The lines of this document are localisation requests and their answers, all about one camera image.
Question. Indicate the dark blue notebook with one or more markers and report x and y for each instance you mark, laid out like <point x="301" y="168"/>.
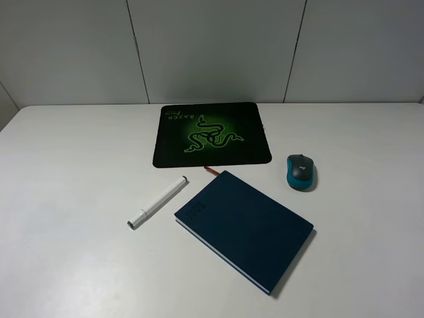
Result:
<point x="250" y="231"/>

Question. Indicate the black green Razer mouse pad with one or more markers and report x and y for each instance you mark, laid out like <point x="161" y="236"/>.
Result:
<point x="211" y="134"/>

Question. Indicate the red bookmark ribbon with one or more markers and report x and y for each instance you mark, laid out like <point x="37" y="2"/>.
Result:
<point x="211" y="171"/>

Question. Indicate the teal and grey computer mouse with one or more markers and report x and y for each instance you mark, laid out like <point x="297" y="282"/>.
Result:
<point x="300" y="172"/>

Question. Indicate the white marker pen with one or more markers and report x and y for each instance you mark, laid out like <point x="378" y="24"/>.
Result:
<point x="157" y="202"/>

